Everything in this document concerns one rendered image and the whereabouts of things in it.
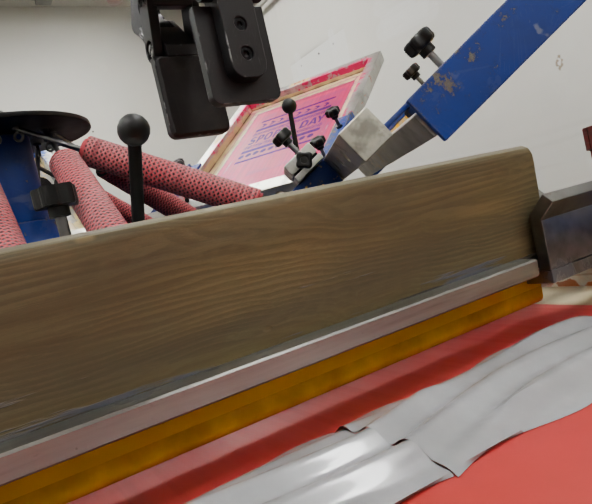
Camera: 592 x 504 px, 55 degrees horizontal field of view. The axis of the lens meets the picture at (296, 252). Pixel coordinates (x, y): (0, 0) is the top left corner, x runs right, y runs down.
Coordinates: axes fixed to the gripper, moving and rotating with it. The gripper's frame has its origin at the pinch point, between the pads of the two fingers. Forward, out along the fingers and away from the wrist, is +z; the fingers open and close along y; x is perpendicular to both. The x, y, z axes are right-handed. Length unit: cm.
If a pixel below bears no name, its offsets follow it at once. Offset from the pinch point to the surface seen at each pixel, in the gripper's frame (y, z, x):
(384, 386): 0.7, 16.2, 5.1
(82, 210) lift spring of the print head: -55, -1, 4
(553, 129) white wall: -116, -7, 200
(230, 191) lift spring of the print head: -59, 0, 28
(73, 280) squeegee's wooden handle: 1.6, 7.4, -8.2
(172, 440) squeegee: 0.2, 14.8, -5.7
